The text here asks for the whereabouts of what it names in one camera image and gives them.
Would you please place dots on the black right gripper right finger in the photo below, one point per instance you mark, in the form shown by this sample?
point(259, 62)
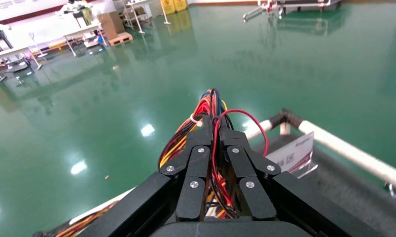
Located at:
point(256, 199)

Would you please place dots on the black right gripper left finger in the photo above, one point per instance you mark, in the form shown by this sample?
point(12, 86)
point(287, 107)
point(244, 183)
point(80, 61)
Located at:
point(193, 196)

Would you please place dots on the clear acrylic label sign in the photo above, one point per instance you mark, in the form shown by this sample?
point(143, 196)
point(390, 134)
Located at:
point(292, 155)

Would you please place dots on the wooden pallet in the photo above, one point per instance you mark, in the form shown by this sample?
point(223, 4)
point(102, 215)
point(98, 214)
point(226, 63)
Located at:
point(121, 38)

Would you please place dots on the plain brown cardboard carton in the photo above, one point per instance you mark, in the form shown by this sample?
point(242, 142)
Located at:
point(111, 24)

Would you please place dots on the yellow caution sign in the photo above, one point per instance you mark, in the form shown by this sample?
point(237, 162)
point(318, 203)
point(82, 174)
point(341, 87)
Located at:
point(167, 6)
point(180, 5)

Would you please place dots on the white workbench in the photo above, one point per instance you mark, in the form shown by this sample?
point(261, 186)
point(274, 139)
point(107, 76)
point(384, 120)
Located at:
point(83, 31)
point(8, 52)

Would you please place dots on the long grey floor machine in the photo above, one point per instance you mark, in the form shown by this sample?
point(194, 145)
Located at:
point(299, 5)

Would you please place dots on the white bench machine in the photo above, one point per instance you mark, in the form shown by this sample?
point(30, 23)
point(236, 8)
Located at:
point(75, 9)

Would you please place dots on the black bench equipment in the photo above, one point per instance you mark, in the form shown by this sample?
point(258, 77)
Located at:
point(0, 39)

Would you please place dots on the white frame table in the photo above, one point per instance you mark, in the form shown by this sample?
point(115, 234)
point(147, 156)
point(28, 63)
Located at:
point(135, 6)

